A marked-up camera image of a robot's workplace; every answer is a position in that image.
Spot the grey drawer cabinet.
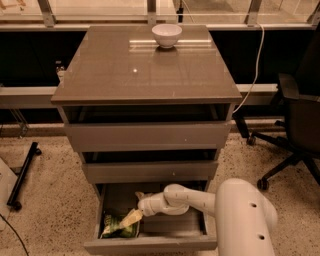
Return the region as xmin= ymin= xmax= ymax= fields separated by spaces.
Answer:
xmin=51 ymin=26 xmax=241 ymax=190

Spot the white panel at left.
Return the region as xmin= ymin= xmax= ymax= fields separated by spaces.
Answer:
xmin=0 ymin=158 xmax=17 ymax=218

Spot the black office chair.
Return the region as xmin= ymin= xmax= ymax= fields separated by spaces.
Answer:
xmin=247 ymin=27 xmax=320 ymax=190

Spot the middle grey drawer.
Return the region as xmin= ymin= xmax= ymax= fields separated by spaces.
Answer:
xmin=82 ymin=161 xmax=218 ymax=184

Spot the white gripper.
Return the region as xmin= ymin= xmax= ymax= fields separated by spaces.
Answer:
xmin=119 ymin=191 xmax=168 ymax=229

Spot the grey drawer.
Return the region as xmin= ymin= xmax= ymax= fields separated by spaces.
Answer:
xmin=84 ymin=182 xmax=217 ymax=255
xmin=82 ymin=161 xmax=218 ymax=184
xmin=64 ymin=122 xmax=230 ymax=152

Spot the bottom grey drawer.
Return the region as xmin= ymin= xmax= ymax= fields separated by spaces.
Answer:
xmin=84 ymin=182 xmax=217 ymax=255

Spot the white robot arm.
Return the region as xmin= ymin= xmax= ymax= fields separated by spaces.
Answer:
xmin=120 ymin=178 xmax=278 ymax=256

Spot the green jalapeno chip bag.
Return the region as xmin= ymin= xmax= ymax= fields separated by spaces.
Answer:
xmin=100 ymin=214 xmax=140 ymax=239

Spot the white cable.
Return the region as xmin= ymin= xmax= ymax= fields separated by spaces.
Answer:
xmin=232 ymin=23 xmax=265 ymax=114

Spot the black wheeled stand leg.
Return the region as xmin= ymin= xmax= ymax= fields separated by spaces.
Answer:
xmin=7 ymin=142 xmax=42 ymax=211

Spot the black floor cable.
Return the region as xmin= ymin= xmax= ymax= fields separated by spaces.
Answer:
xmin=0 ymin=213 xmax=30 ymax=256

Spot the white ceramic bowl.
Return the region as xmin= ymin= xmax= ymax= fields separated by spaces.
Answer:
xmin=152 ymin=24 xmax=182 ymax=48

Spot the top grey drawer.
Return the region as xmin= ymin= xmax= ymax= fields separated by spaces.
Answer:
xmin=64 ymin=122 xmax=230 ymax=152

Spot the metal window railing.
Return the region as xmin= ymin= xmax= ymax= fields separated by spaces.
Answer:
xmin=0 ymin=0 xmax=320 ymax=30

